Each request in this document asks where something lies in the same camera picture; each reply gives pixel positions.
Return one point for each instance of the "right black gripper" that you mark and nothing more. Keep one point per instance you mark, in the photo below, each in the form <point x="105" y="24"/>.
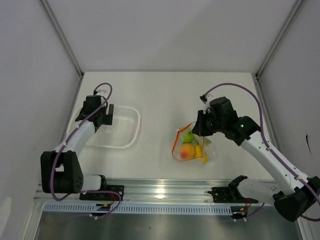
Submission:
<point x="199" y="128"/>

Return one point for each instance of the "white perforated plastic basket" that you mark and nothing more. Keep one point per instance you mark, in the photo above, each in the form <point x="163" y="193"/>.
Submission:
<point x="121" y="133"/>

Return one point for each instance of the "green apple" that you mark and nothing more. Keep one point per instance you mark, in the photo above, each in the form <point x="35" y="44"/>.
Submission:
<point x="189" y="138"/>

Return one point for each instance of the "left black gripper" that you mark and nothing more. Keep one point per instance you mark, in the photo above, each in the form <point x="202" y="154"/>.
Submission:
<point x="106" y="118"/>

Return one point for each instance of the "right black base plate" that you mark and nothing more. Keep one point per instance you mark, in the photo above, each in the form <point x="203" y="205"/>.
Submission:
<point x="230" y="195"/>

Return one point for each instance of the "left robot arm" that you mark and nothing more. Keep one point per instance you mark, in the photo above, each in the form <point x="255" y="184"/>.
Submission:
<point x="61" y="172"/>

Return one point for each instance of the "yellow pear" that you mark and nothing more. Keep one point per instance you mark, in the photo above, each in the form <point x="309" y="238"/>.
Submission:
<point x="200" y="154"/>

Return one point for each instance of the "orange fruit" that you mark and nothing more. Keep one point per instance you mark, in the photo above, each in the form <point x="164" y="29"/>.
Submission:
<point x="187" y="151"/>

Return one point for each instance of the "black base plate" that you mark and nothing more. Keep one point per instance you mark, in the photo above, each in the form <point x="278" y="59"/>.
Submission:
<point x="105" y="194"/>
<point x="230" y="195"/>

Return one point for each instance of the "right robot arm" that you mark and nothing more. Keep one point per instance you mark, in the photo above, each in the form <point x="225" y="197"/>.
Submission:
<point x="292" y="194"/>

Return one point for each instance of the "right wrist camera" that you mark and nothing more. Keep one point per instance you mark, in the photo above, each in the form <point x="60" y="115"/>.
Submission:
<point x="206" y="98"/>

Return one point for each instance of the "aluminium mounting rail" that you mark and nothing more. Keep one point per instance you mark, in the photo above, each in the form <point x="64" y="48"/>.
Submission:
<point x="167" y="191"/>

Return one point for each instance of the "clear zip top bag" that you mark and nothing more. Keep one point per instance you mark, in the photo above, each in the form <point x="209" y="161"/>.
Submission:
<point x="211" y="149"/>

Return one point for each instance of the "white slotted cable duct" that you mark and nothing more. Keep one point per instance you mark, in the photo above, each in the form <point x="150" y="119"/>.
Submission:
<point x="130" y="208"/>

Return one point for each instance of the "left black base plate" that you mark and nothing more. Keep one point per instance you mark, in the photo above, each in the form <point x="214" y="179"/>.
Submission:
<point x="105" y="194"/>

